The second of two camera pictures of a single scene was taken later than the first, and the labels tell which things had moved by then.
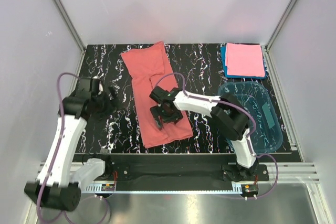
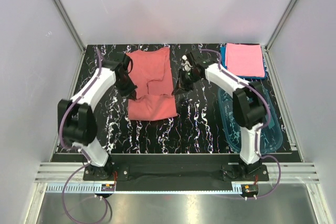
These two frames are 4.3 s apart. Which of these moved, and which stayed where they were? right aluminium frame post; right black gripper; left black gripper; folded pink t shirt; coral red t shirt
Moved: coral red t shirt; right black gripper; left black gripper
Stayed: folded pink t shirt; right aluminium frame post
